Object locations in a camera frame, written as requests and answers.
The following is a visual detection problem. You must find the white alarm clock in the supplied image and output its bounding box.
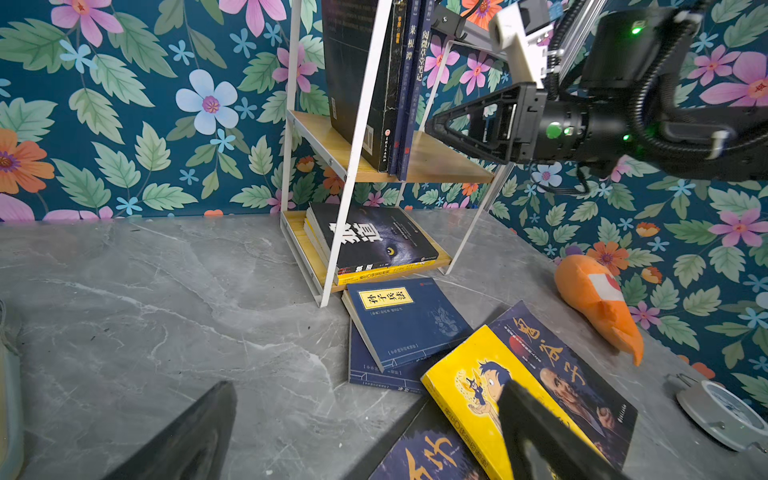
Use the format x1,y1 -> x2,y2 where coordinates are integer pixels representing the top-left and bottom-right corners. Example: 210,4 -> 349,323
671,373 -> 767,454

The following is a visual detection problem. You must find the beige glasses case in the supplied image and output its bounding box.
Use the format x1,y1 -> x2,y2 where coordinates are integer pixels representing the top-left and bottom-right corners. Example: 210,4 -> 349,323
1,301 -> 25,479

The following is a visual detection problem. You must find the black wolf cover book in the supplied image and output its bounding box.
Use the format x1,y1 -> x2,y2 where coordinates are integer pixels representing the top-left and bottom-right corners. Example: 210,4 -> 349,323
304,203 -> 439,279

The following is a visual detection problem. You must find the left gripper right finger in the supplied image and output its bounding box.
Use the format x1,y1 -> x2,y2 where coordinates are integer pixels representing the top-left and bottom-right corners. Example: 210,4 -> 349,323
498,381 -> 626,479

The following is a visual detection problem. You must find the yellow book on lower shelf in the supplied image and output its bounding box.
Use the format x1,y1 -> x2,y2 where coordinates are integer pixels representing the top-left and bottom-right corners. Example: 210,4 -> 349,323
293,220 -> 452,292

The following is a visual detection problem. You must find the orange shark plush toy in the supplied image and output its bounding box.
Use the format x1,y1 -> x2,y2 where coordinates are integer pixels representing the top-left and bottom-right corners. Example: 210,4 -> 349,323
554,255 -> 644,366

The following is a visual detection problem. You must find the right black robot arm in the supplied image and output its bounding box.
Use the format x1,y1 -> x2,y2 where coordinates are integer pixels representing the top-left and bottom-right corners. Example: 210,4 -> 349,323
426,1 -> 767,191

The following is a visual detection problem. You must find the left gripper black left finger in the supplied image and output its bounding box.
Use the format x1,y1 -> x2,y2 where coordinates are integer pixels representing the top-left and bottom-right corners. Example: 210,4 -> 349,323
106,381 -> 237,480

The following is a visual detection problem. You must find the dark old man cover book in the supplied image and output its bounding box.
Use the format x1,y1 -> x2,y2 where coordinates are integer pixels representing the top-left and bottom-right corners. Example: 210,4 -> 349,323
489,302 -> 638,470

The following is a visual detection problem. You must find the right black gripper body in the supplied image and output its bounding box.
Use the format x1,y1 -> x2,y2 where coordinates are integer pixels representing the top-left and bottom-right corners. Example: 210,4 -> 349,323
506,83 -> 589,164

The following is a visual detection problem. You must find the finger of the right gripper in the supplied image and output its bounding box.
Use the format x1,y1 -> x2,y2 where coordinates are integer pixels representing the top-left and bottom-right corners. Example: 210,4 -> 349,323
426,86 -> 516,162

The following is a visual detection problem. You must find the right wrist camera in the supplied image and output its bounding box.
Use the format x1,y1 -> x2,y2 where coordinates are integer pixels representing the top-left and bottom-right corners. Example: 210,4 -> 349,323
488,0 -> 552,89

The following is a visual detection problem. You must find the dark book leaning on shelf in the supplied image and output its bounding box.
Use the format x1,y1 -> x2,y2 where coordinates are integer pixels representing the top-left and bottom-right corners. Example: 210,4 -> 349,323
322,0 -> 410,172

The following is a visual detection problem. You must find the yellow cartoon cover book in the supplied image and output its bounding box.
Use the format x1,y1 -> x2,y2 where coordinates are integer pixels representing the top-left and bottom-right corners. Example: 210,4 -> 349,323
421,326 -> 595,479

